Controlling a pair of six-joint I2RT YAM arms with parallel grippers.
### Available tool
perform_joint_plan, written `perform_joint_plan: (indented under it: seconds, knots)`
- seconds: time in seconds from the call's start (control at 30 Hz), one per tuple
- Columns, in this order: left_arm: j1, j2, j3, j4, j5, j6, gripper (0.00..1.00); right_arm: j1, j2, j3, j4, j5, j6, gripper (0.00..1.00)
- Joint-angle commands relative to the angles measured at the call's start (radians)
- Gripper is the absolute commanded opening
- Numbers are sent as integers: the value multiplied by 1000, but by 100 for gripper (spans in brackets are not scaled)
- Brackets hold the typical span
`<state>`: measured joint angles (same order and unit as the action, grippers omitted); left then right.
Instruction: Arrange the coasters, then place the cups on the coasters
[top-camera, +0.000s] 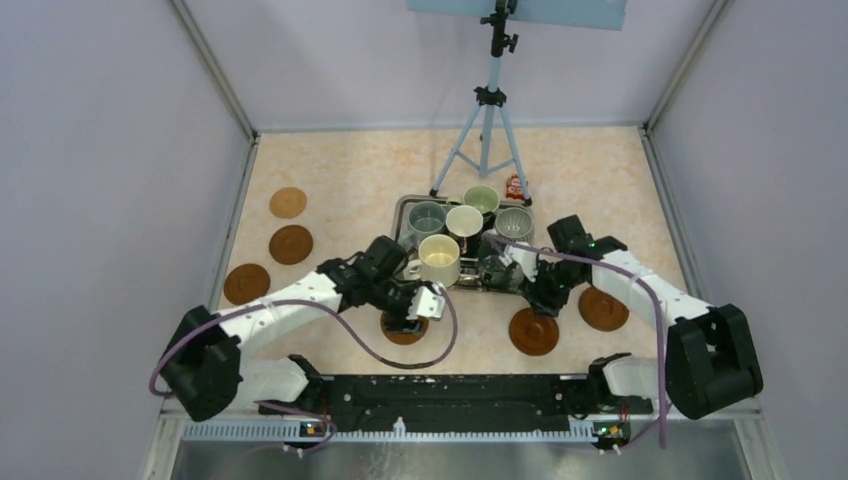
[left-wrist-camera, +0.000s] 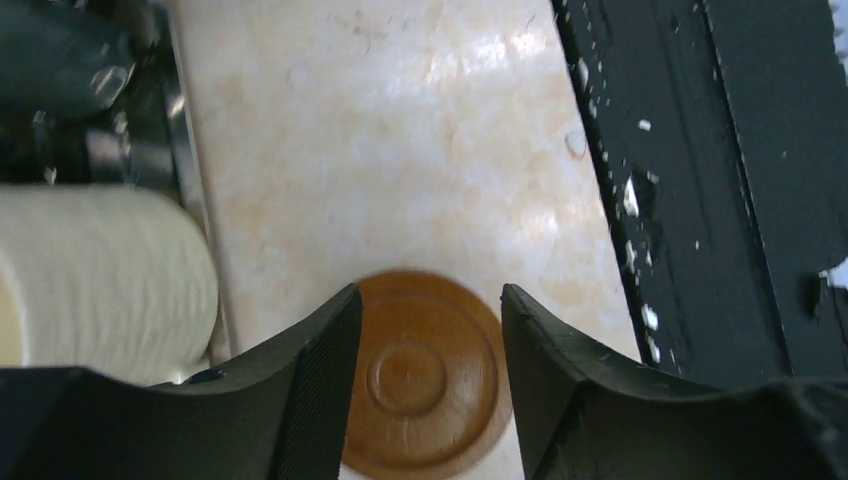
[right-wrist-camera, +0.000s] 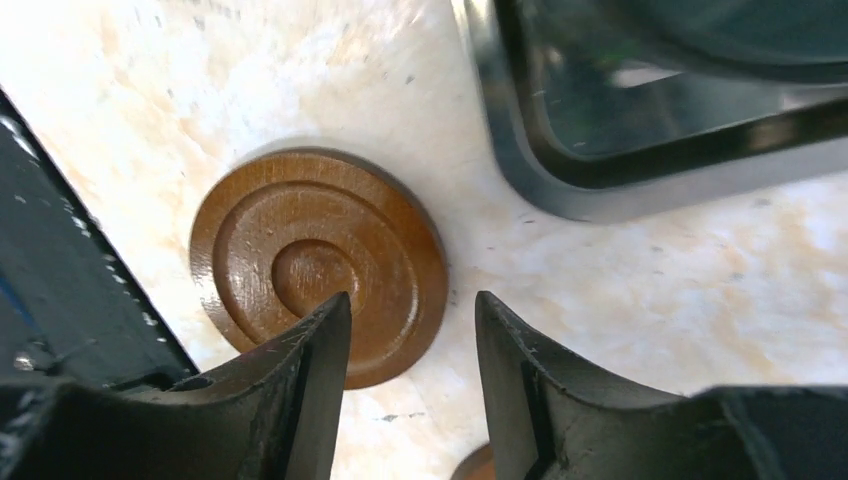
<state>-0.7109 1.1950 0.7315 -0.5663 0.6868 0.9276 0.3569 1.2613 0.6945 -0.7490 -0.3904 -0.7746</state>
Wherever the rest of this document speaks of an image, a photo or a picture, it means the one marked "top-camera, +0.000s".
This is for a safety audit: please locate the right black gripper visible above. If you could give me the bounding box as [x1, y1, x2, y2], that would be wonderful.
[518, 256, 585, 317]

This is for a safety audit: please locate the brown wooden coaster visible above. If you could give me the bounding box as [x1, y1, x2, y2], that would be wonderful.
[578, 286, 630, 332]
[508, 308, 560, 356]
[269, 225, 314, 265]
[380, 313, 429, 346]
[223, 263, 271, 305]

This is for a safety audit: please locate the steel tray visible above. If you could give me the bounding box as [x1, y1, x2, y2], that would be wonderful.
[391, 194, 519, 295]

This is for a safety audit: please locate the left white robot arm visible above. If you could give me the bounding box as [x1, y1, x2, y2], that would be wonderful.
[149, 236, 446, 422]

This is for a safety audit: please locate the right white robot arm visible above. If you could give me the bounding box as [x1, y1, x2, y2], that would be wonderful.
[502, 215, 764, 420]

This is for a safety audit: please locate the light wooden coaster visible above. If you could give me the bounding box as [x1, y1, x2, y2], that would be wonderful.
[268, 187, 308, 219]

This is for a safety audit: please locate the dark teal mug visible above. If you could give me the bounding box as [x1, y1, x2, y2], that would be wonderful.
[477, 240, 524, 292]

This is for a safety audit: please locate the cream mug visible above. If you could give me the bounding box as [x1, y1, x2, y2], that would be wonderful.
[404, 234, 460, 287]

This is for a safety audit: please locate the grey ribbed mug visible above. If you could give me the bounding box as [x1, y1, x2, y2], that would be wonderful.
[483, 207, 535, 243]

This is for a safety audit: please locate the blue-grey mug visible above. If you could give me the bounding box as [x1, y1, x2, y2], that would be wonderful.
[404, 201, 446, 249]

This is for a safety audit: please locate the white faceted mug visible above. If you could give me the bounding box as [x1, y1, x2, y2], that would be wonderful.
[445, 205, 484, 238]

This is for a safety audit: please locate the red owl figurine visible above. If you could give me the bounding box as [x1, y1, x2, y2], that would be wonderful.
[505, 174, 526, 202]

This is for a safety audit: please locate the light green mug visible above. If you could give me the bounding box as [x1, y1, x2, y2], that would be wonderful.
[459, 185, 500, 215]

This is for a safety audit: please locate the blue board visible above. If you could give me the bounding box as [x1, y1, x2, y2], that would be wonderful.
[406, 0, 628, 31]

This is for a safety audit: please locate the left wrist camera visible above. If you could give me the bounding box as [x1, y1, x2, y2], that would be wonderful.
[406, 282, 447, 320]

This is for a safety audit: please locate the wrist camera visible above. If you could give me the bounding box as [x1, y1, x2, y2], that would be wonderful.
[406, 282, 447, 320]
[495, 238, 540, 283]

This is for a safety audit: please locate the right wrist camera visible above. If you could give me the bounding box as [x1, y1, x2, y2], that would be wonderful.
[495, 238, 540, 283]

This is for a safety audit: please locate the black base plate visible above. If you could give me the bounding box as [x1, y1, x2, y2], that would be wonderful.
[289, 374, 653, 433]

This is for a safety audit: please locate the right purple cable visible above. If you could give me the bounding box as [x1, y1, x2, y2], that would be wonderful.
[487, 233, 669, 457]

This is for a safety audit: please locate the blue camera tripod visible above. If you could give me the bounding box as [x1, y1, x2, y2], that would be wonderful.
[428, 0, 534, 207]

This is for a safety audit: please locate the aluminium frame rail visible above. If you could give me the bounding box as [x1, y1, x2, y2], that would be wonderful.
[158, 374, 763, 444]

